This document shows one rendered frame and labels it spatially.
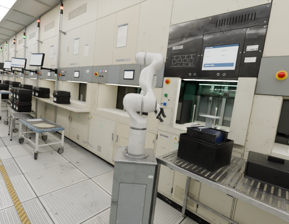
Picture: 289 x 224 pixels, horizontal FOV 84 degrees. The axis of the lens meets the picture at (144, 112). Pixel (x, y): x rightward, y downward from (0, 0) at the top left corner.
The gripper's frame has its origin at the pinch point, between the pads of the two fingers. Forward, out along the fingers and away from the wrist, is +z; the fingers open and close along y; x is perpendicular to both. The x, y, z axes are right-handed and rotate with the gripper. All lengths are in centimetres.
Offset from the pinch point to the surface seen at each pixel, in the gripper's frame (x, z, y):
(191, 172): -24, 53, 23
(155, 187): -35, 49, -6
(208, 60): 44, -21, 47
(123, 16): 25, -162, 21
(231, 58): 49, -6, 59
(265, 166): 9, 70, 41
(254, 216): 33, 100, -11
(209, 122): 4.4, 31.9, 33.9
